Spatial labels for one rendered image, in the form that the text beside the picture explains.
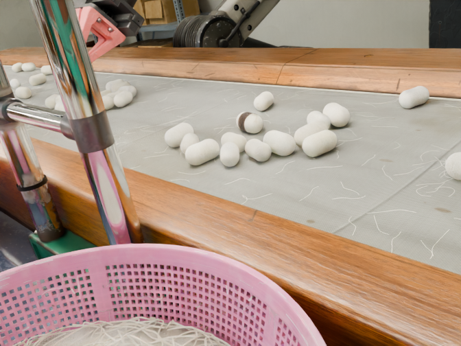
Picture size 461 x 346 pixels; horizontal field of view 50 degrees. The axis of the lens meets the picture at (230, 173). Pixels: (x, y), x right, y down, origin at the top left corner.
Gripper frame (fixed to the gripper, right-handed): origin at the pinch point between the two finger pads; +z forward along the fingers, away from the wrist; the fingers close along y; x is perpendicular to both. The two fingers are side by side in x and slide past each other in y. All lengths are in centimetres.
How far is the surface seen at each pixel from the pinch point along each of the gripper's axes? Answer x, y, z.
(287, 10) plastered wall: 158, -130, -145
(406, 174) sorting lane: 6.0, 47.3, 6.4
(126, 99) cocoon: 8.7, 0.8, 0.6
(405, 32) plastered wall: 169, -55, -134
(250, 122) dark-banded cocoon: 6.3, 28.8, 3.2
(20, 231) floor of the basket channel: -0.4, 8.4, 23.5
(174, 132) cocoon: 2.5, 22.8, 7.3
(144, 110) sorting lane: 9.1, 5.9, 2.0
